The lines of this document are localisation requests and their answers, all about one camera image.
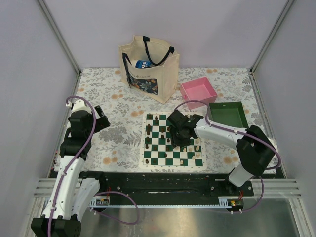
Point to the beige canvas tote bag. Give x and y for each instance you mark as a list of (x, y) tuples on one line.
[(160, 80)]

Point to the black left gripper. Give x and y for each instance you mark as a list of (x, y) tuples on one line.
[(101, 122)]

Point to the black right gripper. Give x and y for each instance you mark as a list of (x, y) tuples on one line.
[(175, 140)]

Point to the blue white can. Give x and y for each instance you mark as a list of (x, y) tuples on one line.
[(141, 64)]

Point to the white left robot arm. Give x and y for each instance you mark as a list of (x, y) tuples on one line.
[(65, 208)]

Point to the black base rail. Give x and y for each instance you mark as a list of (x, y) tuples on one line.
[(167, 189)]

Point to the green white chess board mat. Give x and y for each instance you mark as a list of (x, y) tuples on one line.
[(157, 152)]

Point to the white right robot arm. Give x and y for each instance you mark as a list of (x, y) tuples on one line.
[(253, 147)]

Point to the green plastic tray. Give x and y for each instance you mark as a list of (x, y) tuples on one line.
[(228, 113)]

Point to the pink plastic box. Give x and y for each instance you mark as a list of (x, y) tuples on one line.
[(198, 89)]

